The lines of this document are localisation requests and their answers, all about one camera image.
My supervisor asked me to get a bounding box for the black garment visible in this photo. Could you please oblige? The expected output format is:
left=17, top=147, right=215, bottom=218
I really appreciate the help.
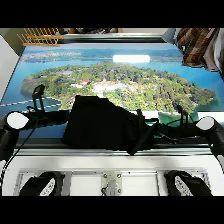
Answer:
left=62, top=95, right=160, bottom=156

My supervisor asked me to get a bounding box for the checked shirt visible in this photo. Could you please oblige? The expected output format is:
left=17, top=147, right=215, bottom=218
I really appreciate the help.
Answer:
left=175, top=28, right=218, bottom=70

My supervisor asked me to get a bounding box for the pale grey garment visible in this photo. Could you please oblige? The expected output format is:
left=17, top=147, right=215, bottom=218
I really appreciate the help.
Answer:
left=201, top=28, right=224, bottom=73

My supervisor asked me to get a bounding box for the silver frame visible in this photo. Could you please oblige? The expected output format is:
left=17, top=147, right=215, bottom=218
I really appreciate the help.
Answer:
left=0, top=139, right=224, bottom=197

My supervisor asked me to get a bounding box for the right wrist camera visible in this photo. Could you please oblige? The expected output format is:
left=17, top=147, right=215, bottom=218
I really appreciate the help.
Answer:
left=174, top=104, right=188, bottom=129

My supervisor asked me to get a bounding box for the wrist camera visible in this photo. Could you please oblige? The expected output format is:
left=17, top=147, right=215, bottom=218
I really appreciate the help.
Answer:
left=31, top=83, right=47, bottom=113
left=174, top=104, right=188, bottom=129

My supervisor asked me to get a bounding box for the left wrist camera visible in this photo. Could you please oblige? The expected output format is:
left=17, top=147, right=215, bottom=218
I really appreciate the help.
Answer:
left=31, top=83, right=47, bottom=113

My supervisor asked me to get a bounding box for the black cable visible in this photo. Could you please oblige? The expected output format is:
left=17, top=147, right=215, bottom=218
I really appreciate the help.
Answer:
left=0, top=118, right=40, bottom=193

